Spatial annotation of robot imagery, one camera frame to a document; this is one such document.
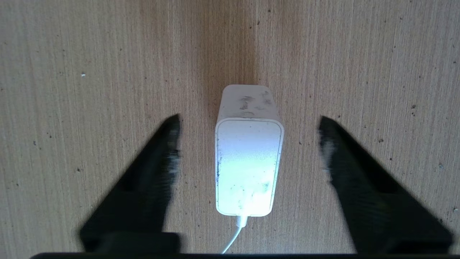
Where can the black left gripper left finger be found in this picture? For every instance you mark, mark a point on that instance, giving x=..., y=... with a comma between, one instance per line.
x=136, y=208

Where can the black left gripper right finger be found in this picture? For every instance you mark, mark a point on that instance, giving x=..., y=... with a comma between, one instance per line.
x=381, y=216

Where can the white power adapter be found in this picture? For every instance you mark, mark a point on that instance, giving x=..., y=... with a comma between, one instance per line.
x=248, y=162

